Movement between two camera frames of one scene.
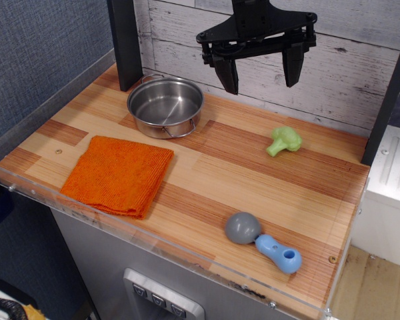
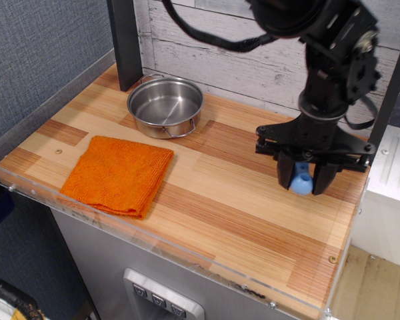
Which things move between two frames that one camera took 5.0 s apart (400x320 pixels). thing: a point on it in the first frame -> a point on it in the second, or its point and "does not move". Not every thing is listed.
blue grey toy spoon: x=244 y=228 -> x=302 y=183
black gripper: x=256 y=27 -> x=319 y=141
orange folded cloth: x=119 y=176 does not move
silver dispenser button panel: x=147 y=298 does not move
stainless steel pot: x=164 y=107 does not move
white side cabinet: x=383 y=226 does not move
